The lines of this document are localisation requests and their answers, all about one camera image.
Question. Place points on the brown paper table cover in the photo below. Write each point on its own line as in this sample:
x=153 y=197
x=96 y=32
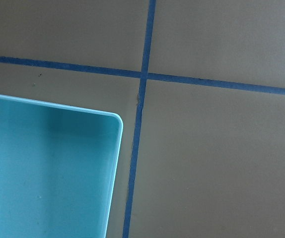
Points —
x=200 y=88

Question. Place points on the turquoise plastic bin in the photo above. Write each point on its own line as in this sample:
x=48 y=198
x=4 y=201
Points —
x=57 y=169

